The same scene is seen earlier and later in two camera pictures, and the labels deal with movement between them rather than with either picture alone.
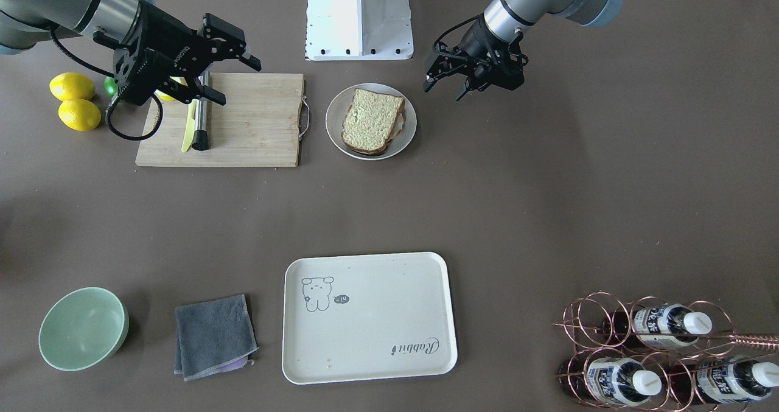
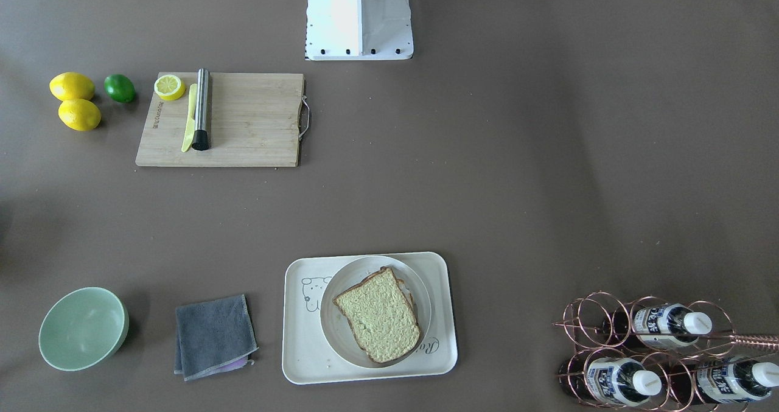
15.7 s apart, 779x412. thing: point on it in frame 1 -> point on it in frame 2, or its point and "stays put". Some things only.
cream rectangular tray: (367, 317) stays put
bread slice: (370, 119) -> (381, 316)
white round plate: (371, 121) -> (336, 327)
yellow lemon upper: (71, 85) stays put
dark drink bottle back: (658, 327) stays put
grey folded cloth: (213, 336) stays put
